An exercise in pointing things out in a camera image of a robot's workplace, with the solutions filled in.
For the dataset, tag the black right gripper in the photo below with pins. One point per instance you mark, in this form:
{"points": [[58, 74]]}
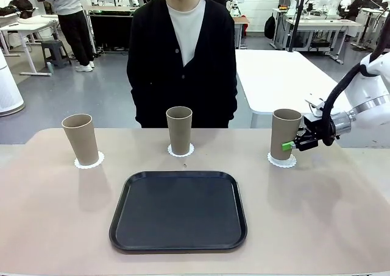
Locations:
{"points": [[314, 126]]}

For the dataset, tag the brown paper cup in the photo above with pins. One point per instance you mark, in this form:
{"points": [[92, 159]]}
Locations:
{"points": [[283, 129], [82, 142], [179, 136]]}

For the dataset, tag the white scalloped paper coaster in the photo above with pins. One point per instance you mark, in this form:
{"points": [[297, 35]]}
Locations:
{"points": [[281, 165], [180, 156], [86, 166]]}

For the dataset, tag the person's right forearm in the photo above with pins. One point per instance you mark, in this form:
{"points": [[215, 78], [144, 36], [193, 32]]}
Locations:
{"points": [[133, 105]]}

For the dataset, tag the person's left forearm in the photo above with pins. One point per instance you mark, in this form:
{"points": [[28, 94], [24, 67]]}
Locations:
{"points": [[232, 104]]}

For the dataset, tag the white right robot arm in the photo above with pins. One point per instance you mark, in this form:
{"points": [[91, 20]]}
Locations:
{"points": [[368, 93]]}

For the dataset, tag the large white table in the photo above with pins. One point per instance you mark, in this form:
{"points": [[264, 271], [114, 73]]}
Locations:
{"points": [[274, 81]]}

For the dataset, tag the black hanging backpack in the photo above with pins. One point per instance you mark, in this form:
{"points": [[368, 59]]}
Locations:
{"points": [[269, 26]]}

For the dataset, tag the black stand pole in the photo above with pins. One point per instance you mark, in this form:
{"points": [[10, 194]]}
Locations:
{"points": [[297, 23]]}

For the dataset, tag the long white workbench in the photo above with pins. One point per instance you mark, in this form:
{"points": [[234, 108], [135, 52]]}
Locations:
{"points": [[320, 23]]}

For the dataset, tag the brown top desk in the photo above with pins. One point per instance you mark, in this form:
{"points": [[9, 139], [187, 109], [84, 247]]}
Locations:
{"points": [[242, 20]]}

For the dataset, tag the dark plastic serving tray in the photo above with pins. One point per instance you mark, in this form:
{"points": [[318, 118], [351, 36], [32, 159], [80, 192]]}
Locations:
{"points": [[176, 212]]}

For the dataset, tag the white desk with monitor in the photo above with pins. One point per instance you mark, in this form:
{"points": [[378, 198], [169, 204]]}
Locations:
{"points": [[373, 12]]}

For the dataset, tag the seated person in black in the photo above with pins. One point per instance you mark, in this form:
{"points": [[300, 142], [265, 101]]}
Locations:
{"points": [[353, 2]]}

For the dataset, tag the person in black cardigan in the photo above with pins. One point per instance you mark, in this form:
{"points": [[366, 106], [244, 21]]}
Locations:
{"points": [[158, 59]]}

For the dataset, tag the black computer monitor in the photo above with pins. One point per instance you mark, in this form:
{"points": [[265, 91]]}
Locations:
{"points": [[373, 0]]}

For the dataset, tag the dark workbench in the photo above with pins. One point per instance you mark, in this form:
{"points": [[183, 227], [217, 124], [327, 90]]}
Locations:
{"points": [[109, 29]]}

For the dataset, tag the bystander grey top black trousers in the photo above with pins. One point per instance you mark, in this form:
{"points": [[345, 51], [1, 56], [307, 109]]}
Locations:
{"points": [[73, 23]]}

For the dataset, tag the grey plastic stool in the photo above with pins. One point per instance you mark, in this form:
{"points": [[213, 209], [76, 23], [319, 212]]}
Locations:
{"points": [[55, 52]]}

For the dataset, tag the small bottle on floor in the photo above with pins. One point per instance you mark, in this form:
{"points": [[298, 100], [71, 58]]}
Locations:
{"points": [[49, 68]]}

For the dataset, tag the white desk with metal legs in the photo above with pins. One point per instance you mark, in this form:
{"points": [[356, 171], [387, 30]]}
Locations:
{"points": [[30, 26]]}

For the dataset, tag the white perforated cylinder appliance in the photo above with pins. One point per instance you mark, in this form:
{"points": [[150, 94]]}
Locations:
{"points": [[7, 84]]}

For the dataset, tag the black backpack on desk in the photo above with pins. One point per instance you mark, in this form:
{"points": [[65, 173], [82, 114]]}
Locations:
{"points": [[21, 5]]}

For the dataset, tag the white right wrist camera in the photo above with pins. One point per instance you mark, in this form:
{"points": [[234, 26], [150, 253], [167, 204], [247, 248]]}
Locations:
{"points": [[315, 105]]}

